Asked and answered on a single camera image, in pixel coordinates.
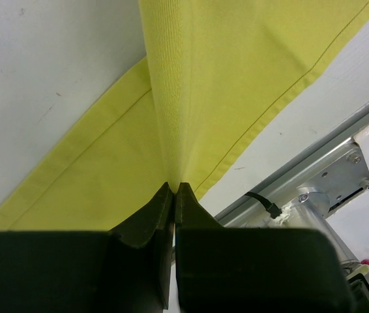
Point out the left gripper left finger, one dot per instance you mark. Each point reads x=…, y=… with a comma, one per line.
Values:
x=125, y=269

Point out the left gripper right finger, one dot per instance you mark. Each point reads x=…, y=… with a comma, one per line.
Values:
x=221, y=269

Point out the yellow-green trousers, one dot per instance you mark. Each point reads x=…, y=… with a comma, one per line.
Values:
x=215, y=75

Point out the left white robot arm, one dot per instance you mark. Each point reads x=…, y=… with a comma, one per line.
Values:
x=350, y=261

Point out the black cable tie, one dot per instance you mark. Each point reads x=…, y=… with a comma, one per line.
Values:
x=273, y=210

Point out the aluminium table frame rail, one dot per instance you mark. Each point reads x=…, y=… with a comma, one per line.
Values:
x=281, y=187

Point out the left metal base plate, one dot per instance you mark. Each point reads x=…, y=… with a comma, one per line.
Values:
x=334, y=178

